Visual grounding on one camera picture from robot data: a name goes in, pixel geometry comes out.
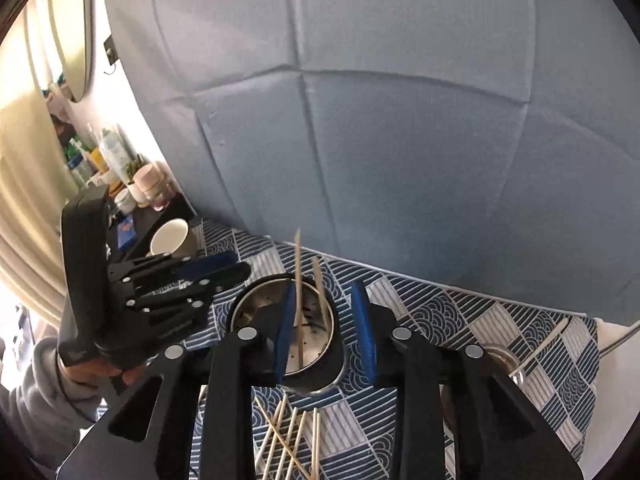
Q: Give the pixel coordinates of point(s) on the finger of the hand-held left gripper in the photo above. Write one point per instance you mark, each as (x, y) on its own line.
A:
(210, 264)
(232, 274)

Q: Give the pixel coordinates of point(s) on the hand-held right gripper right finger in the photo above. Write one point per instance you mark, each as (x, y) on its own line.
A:
(364, 332)

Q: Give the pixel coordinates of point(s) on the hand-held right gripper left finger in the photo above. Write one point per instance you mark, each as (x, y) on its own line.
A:
(284, 332)

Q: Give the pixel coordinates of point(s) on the metal utensil holder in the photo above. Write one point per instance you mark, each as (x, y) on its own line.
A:
(320, 342)

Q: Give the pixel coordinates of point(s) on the slim wooden chopstick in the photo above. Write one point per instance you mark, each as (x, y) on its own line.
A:
(298, 270)
(318, 282)
(545, 340)

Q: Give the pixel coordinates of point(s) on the bunch of wooden chopsticks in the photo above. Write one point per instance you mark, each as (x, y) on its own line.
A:
(315, 440)

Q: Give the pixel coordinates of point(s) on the person's left forearm grey sleeve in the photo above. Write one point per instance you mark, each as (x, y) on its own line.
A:
(35, 410)

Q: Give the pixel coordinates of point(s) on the person's left hand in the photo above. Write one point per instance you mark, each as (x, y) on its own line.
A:
(117, 374)

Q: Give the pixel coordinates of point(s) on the beige mug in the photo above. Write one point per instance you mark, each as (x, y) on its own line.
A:
(167, 240)

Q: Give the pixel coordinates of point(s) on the small blue box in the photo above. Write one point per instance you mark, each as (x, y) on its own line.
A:
(125, 232)

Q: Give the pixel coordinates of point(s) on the black side table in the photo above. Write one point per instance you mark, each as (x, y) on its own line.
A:
(156, 217)

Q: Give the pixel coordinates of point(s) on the blue patterned tablecloth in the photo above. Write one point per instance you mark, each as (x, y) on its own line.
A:
(430, 305)

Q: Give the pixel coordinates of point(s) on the small white jar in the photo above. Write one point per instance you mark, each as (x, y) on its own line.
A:
(124, 201)

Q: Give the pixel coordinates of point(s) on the beige curtain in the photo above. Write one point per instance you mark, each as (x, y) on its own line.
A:
(25, 210)

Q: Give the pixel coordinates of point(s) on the pink jar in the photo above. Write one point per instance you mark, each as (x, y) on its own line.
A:
(155, 185)

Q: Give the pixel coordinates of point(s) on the small white plant pot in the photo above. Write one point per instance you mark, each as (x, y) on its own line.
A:
(134, 191)

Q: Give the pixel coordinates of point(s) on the yellow tube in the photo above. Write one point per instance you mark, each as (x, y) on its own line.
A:
(98, 160)

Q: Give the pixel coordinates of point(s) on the green bottle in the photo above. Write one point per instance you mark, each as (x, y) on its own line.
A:
(75, 149)

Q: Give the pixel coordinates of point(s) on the white spray can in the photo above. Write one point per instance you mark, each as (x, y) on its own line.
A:
(114, 152)

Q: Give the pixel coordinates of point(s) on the small metal cup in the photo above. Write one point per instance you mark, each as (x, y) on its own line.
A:
(502, 357)

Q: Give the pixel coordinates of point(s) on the blue-grey fabric backdrop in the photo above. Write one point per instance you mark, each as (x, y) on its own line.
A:
(400, 110)

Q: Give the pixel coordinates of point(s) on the wall socket with plug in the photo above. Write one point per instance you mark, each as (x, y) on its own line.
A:
(109, 50)

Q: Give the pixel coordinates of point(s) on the oval wall mirror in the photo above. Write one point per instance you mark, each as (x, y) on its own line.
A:
(75, 25)

